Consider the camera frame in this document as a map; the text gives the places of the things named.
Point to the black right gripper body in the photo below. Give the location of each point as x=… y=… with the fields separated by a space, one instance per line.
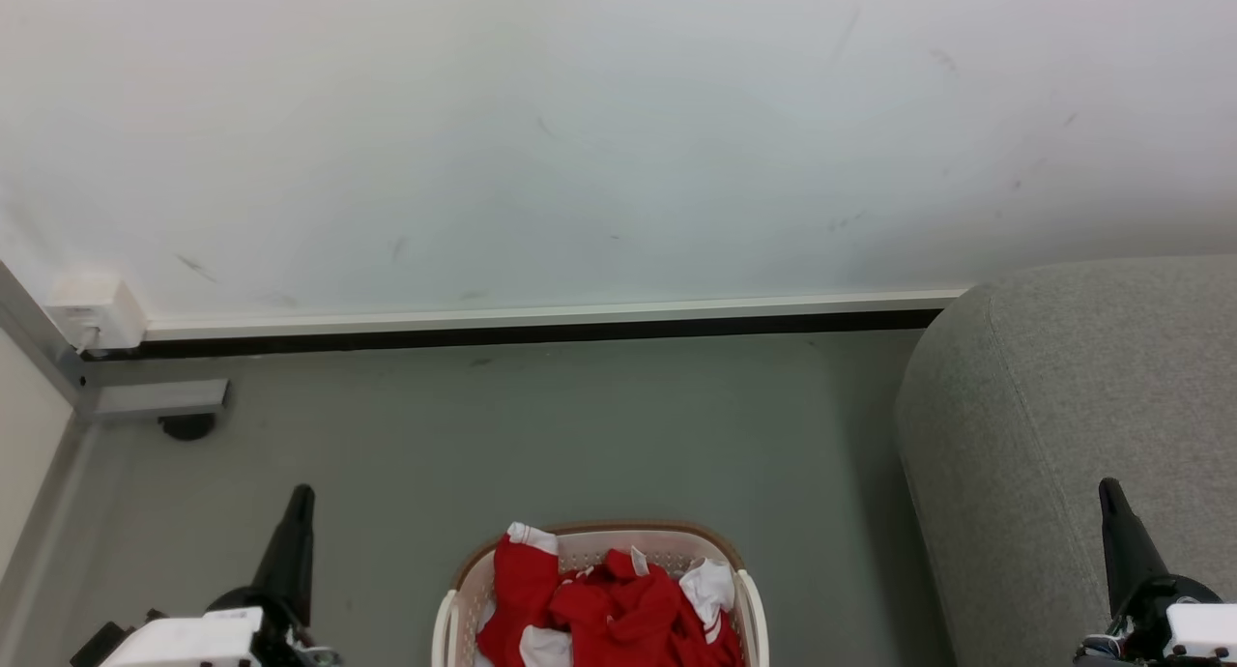
x=1140 y=623

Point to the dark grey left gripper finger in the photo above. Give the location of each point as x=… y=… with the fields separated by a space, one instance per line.
x=288 y=551

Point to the white and black skirting board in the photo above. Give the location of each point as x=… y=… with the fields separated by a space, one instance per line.
x=532 y=317

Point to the white wall junction box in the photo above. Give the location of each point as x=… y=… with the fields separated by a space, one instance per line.
x=97 y=311

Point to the white perforated laundry basket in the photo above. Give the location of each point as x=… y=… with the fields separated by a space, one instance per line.
x=667 y=543

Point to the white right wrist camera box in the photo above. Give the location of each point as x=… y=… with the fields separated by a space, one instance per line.
x=1203 y=628

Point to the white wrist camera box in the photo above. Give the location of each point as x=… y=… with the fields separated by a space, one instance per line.
x=1203 y=628
x=184 y=640

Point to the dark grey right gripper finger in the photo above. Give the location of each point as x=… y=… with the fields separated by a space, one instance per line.
x=1126 y=551

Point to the red and white clothes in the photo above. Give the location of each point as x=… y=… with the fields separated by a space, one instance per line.
x=609 y=609

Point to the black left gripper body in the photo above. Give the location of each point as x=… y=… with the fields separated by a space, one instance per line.
x=285 y=638

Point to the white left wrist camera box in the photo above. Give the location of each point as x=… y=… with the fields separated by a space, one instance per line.
x=184 y=640

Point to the grey fabric sofa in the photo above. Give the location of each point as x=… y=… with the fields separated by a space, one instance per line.
x=1063 y=406

